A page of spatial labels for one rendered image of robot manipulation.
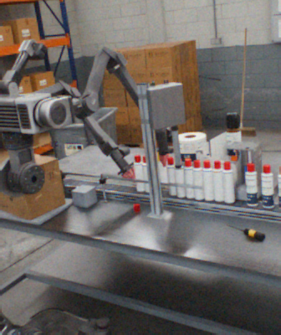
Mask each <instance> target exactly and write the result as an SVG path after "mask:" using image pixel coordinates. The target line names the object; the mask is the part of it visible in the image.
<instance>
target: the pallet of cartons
mask: <svg viewBox="0 0 281 335"><path fill-rule="evenodd" d="M112 50H114V51H116V52H117V53H119V52H120V53H122V54H123V55H124V57H125V60H126V62H127V64H125V67H126V69H127V71H128V72H129V74H130V76H131V77H132V79H134V81H135V82H136V84H139V83H141V82H150V86H151V82H152V81H153V82H155V84H156V85H163V83H164V80H165V79H167V80H168V81H169V83H172V82H175V83H179V84H182V87H183V95H184V104H185V113H186V123H184V124H181V125H177V128H178V135H180V134H183V133H188V132H201V133H204V134H206V136H207V132H206V131H205V130H206V128H202V117H201V114H200V111H201V105H200V85H199V76H198V66H197V48H196V40H195V39H194V40H185V41H176V42H166V43H158V44H146V45H142V46H137V47H128V48H122V49H112ZM101 84H102V87H103V96H104V102H105V107H117V108H118V111H117V112H116V113H115V126H116V139H117V146H118V145H120V144H125V145H139V148H141V149H144V142H143V136H142V129H141V117H140V110H139V109H138V107H137V105H136V104H135V102H134V101H133V100H132V98H131V97H130V95H129V94H128V92H126V90H125V87H124V86H123V85H122V83H121V82H120V80H119V79H118V78H117V77H116V76H115V75H110V73H109V72H108V70H107V69H105V72H104V75H103V78H102V81H101Z"/></svg>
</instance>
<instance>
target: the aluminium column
mask: <svg viewBox="0 0 281 335"><path fill-rule="evenodd" d="M147 88H148V89H149V88H150V82H141V83H139V84H137V94H146V90H147ZM138 103H139V109H140V118H141V119H150V115H149V107H148V100H147V99H146V100H138ZM141 129H142V136H143V142H144V149H145V155H146V168H147V175H148V181H149V189H150V201H151V213H152V214H153V215H158V216H160V215H161V214H163V205H162V198H161V177H160V170H159V163H158V156H157V149H156V135H155V130H154V129H150V124H147V125H146V124H141Z"/></svg>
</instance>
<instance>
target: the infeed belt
mask: <svg viewBox="0 0 281 335"><path fill-rule="evenodd" d="M64 185H70V186H76V187H79V186H81V185H86V186H92V187H95V189H102V184H100V183H97V182H90V181H84V180H83V181H82V180H77V179H70V178H64ZM104 186H105V189H106V190H113V191H118V192H125V193H137V194H142V195H149V196H150V194H149V193H146V191H145V192H137V187H129V186H123V185H116V184H109V183H105V184H104ZM161 197H162V198H173V199H179V200H185V201H191V202H203V203H210V204H221V205H227V206H233V207H240V208H245V209H257V210H264V211H270V212H276V213H281V210H280V209H279V204H275V205H274V207H273V208H271V209H266V208H264V207H263V203H260V202H258V205H257V206H255V207H251V206H248V205H247V201H243V200H237V199H235V203H234V204H225V202H222V203H217V202H215V201H212V202H208V201H205V199H204V200H202V201H197V200H195V199H188V198H178V197H177V196H170V195H169V191H168V190H161Z"/></svg>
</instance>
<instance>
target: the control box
mask: <svg viewBox="0 0 281 335"><path fill-rule="evenodd" d="M146 94H147V100H148V107H149V115H150V129H154V130H155V129H162V128H167V127H170V126H176V125H181V124H184V123H186V113H185V104H184V95H183V87H182V84H179V83H175V82H172V83H169V85H156V87H150V88H149V89H148V88H147V90H146Z"/></svg>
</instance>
